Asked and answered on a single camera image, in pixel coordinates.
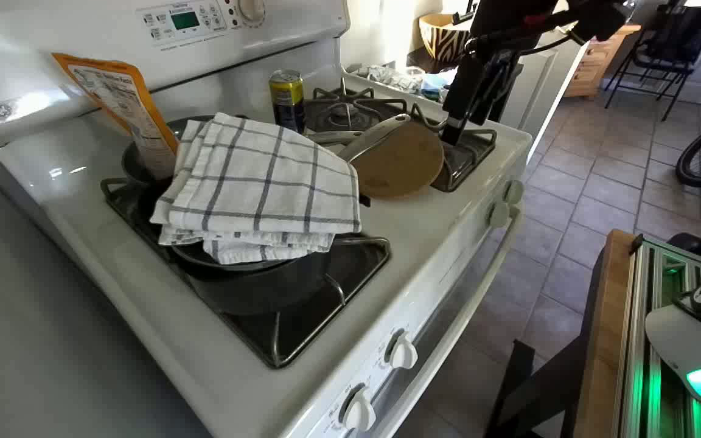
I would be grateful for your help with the zebra pattern basket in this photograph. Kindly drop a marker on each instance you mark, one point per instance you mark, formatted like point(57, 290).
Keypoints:
point(443, 37)

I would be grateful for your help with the dark cooking pot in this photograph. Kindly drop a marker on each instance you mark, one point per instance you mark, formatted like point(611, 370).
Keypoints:
point(143, 166)

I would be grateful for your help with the yellow and blue can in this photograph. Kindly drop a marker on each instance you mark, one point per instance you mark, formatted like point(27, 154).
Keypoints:
point(289, 100)

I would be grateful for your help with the orange paper package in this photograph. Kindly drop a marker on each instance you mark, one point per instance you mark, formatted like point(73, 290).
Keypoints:
point(128, 100)

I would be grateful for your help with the aluminium frame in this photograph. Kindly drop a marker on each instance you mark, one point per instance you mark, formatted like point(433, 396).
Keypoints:
point(651, 406)

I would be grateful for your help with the black metal chair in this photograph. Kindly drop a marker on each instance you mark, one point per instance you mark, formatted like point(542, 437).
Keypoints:
point(676, 41)

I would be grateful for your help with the white kitchen cabinet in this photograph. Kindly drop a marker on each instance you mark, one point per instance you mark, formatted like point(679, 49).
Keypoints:
point(542, 88)

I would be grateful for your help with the wooden table top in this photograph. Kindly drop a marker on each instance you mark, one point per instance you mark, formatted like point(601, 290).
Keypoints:
point(607, 342)

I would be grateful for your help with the black dish rack container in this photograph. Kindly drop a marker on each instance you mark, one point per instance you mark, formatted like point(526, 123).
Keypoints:
point(309, 319)

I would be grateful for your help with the clutter of cloths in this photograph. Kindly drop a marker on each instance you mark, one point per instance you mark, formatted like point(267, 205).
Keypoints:
point(399, 78)

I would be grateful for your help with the white gas stove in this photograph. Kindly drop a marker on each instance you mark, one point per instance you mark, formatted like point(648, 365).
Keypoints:
point(73, 190)

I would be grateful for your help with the black burner grate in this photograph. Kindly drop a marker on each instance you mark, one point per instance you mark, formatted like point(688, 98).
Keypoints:
point(341, 111)

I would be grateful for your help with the white timer dial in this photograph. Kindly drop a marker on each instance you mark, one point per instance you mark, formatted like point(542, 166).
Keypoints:
point(252, 11)

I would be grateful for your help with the white checkered towel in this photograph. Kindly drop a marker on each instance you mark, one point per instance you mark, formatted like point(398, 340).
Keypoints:
point(261, 183)

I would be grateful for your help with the black metal stand frame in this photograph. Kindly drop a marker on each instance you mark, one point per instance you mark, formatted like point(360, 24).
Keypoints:
point(522, 391)

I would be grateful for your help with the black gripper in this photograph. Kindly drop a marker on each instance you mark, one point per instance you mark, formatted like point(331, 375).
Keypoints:
point(481, 86)

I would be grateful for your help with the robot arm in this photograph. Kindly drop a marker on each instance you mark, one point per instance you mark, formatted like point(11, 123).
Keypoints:
point(691, 342)

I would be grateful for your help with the white stove knob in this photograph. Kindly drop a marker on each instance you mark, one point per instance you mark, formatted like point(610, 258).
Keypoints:
point(498, 212)
point(403, 352)
point(514, 190)
point(357, 410)

